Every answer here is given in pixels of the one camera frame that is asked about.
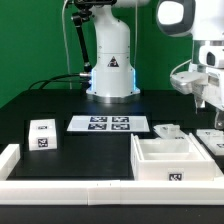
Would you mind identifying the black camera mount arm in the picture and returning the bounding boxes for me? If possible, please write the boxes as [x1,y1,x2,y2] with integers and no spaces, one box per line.
[71,0,117,72]

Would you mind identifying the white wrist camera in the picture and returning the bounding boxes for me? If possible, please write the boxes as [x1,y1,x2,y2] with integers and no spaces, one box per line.
[170,71,207,95]

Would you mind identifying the white cabinet door panel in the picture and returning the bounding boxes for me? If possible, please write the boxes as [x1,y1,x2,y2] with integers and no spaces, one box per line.
[153,124,186,139]
[196,129,224,156]

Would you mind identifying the white marker base plate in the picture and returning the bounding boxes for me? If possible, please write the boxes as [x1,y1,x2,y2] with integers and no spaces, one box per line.
[67,115,150,132]

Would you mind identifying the white hanging cable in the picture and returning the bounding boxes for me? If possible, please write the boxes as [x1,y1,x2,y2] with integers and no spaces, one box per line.
[61,0,74,90]

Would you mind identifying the white cabinet body box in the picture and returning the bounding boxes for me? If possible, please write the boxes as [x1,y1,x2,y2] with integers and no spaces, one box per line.
[130,134,223,181]

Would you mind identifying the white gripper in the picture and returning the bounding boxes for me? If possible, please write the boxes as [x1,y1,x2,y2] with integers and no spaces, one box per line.
[193,67,224,129]

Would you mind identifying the white U-shaped fence frame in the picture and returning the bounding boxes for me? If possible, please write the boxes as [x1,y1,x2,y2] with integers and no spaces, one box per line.
[0,144,224,205]

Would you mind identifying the black cable bundle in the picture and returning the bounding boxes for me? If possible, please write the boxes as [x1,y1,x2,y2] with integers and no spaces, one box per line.
[27,73,92,91]

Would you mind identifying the small white cabinet top block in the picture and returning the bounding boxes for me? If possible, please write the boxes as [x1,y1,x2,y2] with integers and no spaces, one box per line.
[28,119,57,151]

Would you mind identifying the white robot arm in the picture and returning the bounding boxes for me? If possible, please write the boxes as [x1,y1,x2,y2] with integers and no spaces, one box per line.
[75,0,224,129]

